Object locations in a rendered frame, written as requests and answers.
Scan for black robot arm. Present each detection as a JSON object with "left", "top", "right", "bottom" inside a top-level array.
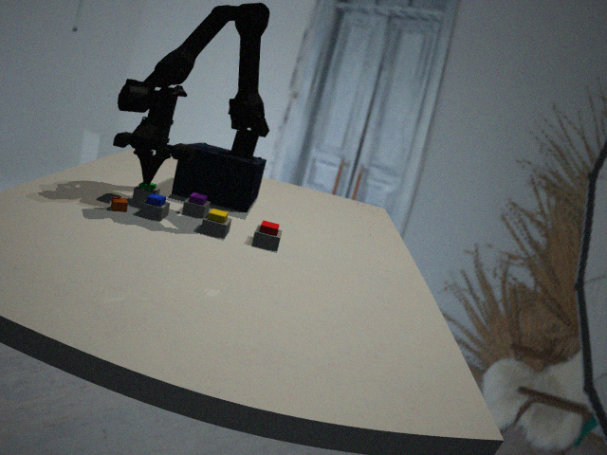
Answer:
[{"left": 118, "top": 3, "right": 269, "bottom": 160}]

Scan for yellow button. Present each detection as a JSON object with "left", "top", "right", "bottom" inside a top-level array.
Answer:
[{"left": 200, "top": 209, "right": 231, "bottom": 239}]

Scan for orange block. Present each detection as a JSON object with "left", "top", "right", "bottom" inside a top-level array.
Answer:
[{"left": 111, "top": 197, "right": 128, "bottom": 212}]

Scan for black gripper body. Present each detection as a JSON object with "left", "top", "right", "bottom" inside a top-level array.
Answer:
[{"left": 113, "top": 113, "right": 196, "bottom": 162}]

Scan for blue button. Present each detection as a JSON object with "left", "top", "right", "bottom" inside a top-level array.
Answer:
[{"left": 139, "top": 193, "right": 170, "bottom": 221}]

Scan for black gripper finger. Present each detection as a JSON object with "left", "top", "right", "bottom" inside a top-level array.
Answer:
[
  {"left": 147, "top": 155, "right": 171, "bottom": 185},
  {"left": 134, "top": 151, "right": 154, "bottom": 184}
]

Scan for purple button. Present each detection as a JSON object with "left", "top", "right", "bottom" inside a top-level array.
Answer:
[{"left": 182, "top": 193, "right": 211, "bottom": 218}]

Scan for red button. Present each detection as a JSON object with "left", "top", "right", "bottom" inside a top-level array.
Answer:
[{"left": 252, "top": 220, "right": 282, "bottom": 251}]

